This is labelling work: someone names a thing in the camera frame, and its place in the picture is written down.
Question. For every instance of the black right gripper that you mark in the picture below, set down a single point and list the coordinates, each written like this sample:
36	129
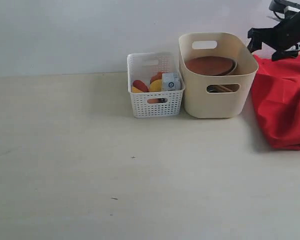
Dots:
283	36

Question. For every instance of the pale green bowl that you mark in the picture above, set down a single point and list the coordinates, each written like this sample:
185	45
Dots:
233	68

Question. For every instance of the red scalloped table cloth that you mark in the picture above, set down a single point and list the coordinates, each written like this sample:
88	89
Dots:
275	94

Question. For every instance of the brown oval plate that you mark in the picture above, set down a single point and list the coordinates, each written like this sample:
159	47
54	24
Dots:
209	65

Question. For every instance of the white blue milk carton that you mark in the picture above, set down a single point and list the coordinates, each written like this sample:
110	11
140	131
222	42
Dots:
171	82

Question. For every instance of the orange fried nugget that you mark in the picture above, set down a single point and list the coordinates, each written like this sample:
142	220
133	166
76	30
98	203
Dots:
158	76

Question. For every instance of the yellow round fruit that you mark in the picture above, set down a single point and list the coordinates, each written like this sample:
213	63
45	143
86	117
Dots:
155	86

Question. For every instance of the red sausage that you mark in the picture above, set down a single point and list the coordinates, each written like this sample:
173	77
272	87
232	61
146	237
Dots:
140	85

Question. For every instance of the orange cheese wedge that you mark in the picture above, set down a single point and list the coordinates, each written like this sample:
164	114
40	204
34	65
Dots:
136	90

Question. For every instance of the cream plastic bin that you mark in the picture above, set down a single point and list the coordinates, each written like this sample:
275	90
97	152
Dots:
197	101

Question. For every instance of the white woven plastic basket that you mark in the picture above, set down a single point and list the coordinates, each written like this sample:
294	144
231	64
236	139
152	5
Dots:
142	66

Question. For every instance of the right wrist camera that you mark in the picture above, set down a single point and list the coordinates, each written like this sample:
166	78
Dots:
280	5

